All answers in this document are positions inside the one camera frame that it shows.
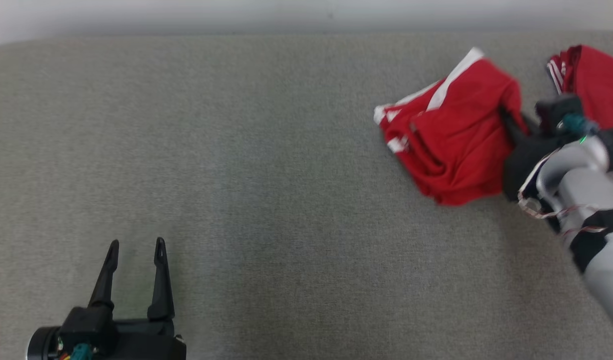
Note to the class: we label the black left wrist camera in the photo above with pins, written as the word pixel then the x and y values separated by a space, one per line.
pixel 86 322

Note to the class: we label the grey fabric sofa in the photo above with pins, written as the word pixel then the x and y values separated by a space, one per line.
pixel 236 175

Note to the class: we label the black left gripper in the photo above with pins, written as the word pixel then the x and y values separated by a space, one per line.
pixel 146 345

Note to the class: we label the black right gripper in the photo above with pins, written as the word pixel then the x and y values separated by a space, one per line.
pixel 524 160

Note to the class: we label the red white basketball jersey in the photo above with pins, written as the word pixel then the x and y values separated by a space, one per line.
pixel 601 80

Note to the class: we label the red shorts with white stripe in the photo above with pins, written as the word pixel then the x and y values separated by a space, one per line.
pixel 461 140

